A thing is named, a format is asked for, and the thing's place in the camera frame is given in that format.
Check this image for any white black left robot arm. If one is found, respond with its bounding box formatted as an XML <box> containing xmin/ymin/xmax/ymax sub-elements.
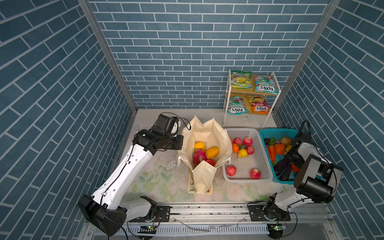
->
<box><xmin>78</xmin><ymin>112</ymin><xmax>191</xmax><ymax>237</ymax></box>

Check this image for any purple eggplant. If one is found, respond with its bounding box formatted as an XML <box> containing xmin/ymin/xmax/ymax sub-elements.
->
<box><xmin>274</xmin><ymin>159</ymin><xmax>291</xmax><ymax>176</ymax></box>

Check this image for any white wooden two-tier shelf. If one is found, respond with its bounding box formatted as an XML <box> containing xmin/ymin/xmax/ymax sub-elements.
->
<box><xmin>223</xmin><ymin>69</ymin><xmax>281</xmax><ymax>129</ymax></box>

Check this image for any orange pumpkin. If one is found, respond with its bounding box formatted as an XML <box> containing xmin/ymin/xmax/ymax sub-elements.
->
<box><xmin>275</xmin><ymin>143</ymin><xmax>286</xmax><ymax>155</ymax></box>

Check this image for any brown potato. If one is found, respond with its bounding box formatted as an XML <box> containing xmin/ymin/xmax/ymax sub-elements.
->
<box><xmin>280</xmin><ymin>137</ymin><xmax>292</xmax><ymax>146</ymax></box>

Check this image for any yellow bell pepper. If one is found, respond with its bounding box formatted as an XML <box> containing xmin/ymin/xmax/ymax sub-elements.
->
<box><xmin>285</xmin><ymin>145</ymin><xmax>292</xmax><ymax>154</ymax></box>

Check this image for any teal plastic basket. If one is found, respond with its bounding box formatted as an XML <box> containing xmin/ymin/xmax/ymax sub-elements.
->
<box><xmin>259</xmin><ymin>128</ymin><xmax>326</xmax><ymax>185</ymax></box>

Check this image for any green Fox's candy bag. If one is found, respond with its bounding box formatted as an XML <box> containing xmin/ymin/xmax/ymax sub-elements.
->
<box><xmin>227</xmin><ymin>96</ymin><xmax>248</xmax><ymax>115</ymax></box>

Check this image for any white plastic basket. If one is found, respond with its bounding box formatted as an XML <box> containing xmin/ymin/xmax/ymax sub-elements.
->
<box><xmin>223</xmin><ymin>128</ymin><xmax>273</xmax><ymax>184</ymax></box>

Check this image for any cream canvas grocery bag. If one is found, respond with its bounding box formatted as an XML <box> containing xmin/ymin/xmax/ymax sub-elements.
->
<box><xmin>178</xmin><ymin>117</ymin><xmax>233</xmax><ymax>194</ymax></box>

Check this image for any red tomato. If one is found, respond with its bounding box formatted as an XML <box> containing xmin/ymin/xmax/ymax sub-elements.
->
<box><xmin>291</xmin><ymin>163</ymin><xmax>300</xmax><ymax>173</ymax></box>

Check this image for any green yellow candy bag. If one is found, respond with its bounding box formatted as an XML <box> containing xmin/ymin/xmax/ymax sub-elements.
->
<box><xmin>231</xmin><ymin>70</ymin><xmax>252</xmax><ymax>89</ymax></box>

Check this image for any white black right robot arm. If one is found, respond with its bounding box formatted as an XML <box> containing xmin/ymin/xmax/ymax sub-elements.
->
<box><xmin>264</xmin><ymin>134</ymin><xmax>344</xmax><ymax>221</ymax></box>

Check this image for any yellow lemon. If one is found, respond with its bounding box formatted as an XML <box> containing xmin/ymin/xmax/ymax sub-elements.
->
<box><xmin>238</xmin><ymin>149</ymin><xmax>248</xmax><ymax>158</ymax></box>

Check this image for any orange carrot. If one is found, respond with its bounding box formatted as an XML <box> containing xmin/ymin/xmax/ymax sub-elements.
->
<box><xmin>268</xmin><ymin>145</ymin><xmax>276</xmax><ymax>163</ymax></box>

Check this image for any orange Fox's candy bag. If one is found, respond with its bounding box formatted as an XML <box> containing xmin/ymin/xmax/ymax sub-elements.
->
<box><xmin>247</xmin><ymin>95</ymin><xmax>271</xmax><ymax>115</ymax></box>

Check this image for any yellow mango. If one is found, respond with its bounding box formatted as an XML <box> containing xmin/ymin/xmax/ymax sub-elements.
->
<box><xmin>194</xmin><ymin>141</ymin><xmax>206</xmax><ymax>152</ymax></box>

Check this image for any pink dragon fruit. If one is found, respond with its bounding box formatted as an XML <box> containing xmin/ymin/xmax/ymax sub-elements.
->
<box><xmin>193</xmin><ymin>150</ymin><xmax>207</xmax><ymax>166</ymax></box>

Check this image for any red apple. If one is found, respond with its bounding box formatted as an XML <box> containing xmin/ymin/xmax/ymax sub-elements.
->
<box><xmin>246</xmin><ymin>146</ymin><xmax>255</xmax><ymax>155</ymax></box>
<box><xmin>226</xmin><ymin>165</ymin><xmax>237</xmax><ymax>176</ymax></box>
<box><xmin>250</xmin><ymin>169</ymin><xmax>261</xmax><ymax>180</ymax></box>
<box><xmin>206</xmin><ymin>159</ymin><xmax>215</xmax><ymax>167</ymax></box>
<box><xmin>233</xmin><ymin>138</ymin><xmax>243</xmax><ymax>146</ymax></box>
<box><xmin>243</xmin><ymin>137</ymin><xmax>253</xmax><ymax>147</ymax></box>

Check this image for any small orange tangerine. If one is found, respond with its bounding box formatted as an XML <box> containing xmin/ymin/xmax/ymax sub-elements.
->
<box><xmin>232</xmin><ymin>143</ymin><xmax>240</xmax><ymax>154</ymax></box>

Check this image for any teal Fox's candy bag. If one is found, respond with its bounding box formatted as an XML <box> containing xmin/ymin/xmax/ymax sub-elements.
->
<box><xmin>254</xmin><ymin>75</ymin><xmax>279</xmax><ymax>95</ymax></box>

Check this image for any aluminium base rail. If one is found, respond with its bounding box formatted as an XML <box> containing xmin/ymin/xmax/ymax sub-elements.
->
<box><xmin>79</xmin><ymin>203</ymin><xmax>342</xmax><ymax>240</ymax></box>

